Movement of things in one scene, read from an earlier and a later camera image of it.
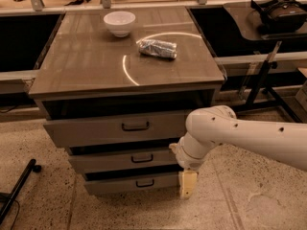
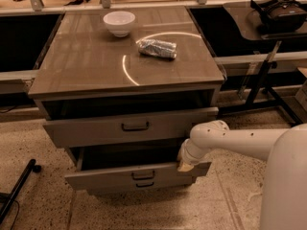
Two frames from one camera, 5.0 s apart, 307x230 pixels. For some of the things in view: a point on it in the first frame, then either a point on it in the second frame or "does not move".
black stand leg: x=6 y=202 does not move
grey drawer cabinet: x=115 y=88 does not move
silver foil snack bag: x=157 y=48 does not move
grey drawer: x=127 y=157 -> x=138 y=176
